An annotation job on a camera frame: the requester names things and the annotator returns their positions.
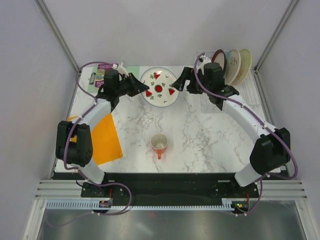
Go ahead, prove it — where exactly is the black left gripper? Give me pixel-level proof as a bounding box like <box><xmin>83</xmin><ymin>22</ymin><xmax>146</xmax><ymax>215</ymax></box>
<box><xmin>114</xmin><ymin>72</ymin><xmax>149</xmax><ymax>97</ymax></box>

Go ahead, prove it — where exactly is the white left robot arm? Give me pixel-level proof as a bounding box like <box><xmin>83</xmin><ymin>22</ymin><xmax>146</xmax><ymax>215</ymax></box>
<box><xmin>55</xmin><ymin>70</ymin><xmax>150</xmax><ymax>197</ymax></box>

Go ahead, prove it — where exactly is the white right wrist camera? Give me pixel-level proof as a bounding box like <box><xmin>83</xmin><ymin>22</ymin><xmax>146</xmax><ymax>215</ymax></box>
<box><xmin>197</xmin><ymin>55</ymin><xmax>212</xmax><ymax>69</ymax></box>

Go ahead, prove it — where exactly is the dark red rimmed plate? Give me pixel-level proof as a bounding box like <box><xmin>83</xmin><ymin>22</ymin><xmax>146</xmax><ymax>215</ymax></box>
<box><xmin>211</xmin><ymin>49</ymin><xmax>227</xmax><ymax>77</ymax></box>

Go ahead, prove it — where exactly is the white slotted cable duct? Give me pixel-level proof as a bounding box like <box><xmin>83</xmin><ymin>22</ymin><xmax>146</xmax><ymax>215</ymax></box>
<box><xmin>45</xmin><ymin>198</ymin><xmax>249</xmax><ymax>211</ymax></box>

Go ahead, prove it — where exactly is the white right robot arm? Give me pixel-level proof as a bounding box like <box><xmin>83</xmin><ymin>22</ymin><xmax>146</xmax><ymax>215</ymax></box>
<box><xmin>171</xmin><ymin>62</ymin><xmax>291</xmax><ymax>197</ymax></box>

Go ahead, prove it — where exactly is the watermelon pattern white plate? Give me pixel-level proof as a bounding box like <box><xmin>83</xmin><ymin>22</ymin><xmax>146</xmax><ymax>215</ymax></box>
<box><xmin>140</xmin><ymin>67</ymin><xmax>179</xmax><ymax>108</ymax></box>

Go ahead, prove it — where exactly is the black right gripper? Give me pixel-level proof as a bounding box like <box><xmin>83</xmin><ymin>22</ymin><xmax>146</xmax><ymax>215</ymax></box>
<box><xmin>172</xmin><ymin>66</ymin><xmax>212</xmax><ymax>95</ymax></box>

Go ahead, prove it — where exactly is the orange ceramic mug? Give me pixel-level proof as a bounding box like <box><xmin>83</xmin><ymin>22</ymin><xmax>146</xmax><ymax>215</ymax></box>
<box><xmin>150</xmin><ymin>133</ymin><xmax>169</xmax><ymax>160</ymax></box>

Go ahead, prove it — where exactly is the purple paperback book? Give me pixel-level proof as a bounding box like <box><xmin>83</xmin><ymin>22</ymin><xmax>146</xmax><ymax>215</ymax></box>
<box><xmin>94</xmin><ymin>64</ymin><xmax>119</xmax><ymax>88</ymax></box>

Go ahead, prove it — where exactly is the clear wire dish rack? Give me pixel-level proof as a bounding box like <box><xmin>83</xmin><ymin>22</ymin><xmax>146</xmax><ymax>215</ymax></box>
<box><xmin>194</xmin><ymin>50</ymin><xmax>262</xmax><ymax>115</ymax></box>

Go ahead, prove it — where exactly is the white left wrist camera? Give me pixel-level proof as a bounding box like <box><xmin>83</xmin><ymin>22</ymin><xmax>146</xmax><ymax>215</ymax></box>
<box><xmin>112</xmin><ymin>62</ymin><xmax>129</xmax><ymax>77</ymax></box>

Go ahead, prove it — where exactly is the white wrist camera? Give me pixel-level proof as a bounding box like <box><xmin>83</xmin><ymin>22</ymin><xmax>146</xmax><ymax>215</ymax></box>
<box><xmin>112</xmin><ymin>62</ymin><xmax>129</xmax><ymax>77</ymax></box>
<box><xmin>197</xmin><ymin>55</ymin><xmax>212</xmax><ymax>69</ymax></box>

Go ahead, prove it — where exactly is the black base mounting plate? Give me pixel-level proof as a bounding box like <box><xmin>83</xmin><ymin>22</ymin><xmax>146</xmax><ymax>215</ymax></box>
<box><xmin>81</xmin><ymin>173</ymin><xmax>259</xmax><ymax>206</ymax></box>

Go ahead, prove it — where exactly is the blue and cream plate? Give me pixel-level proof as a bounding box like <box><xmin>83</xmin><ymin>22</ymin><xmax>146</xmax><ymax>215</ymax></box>
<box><xmin>224</xmin><ymin>49</ymin><xmax>242</xmax><ymax>85</ymax></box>

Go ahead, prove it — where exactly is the cream yellow plate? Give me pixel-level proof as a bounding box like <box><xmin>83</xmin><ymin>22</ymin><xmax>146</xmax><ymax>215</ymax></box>
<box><xmin>232</xmin><ymin>48</ymin><xmax>252</xmax><ymax>85</ymax></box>

